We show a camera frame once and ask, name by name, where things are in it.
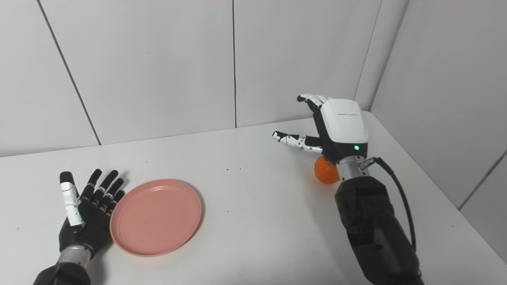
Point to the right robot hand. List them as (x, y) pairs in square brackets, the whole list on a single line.
[(336, 126)]

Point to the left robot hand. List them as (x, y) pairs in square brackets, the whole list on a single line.
[(87, 217)]

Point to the orange fruit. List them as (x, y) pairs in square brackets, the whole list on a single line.
[(325, 172)]

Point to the pink plate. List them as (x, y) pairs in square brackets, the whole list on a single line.
[(156, 217)]

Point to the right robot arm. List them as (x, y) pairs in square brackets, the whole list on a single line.
[(372, 225)]

